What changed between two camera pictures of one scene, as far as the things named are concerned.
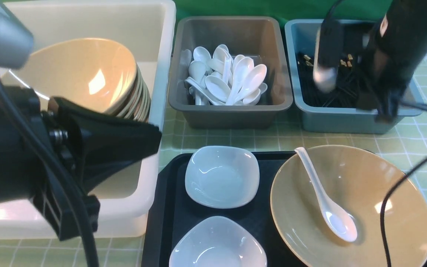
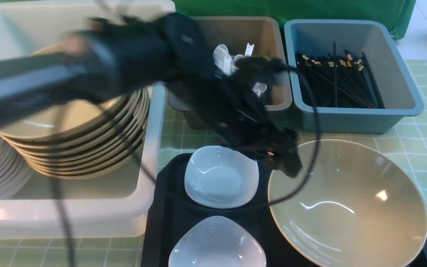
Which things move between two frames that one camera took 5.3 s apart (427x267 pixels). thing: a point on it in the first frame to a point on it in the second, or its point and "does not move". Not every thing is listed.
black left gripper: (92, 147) to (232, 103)
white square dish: (222, 176) does not move
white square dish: (218, 241) does not move
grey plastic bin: (259, 38) does not move
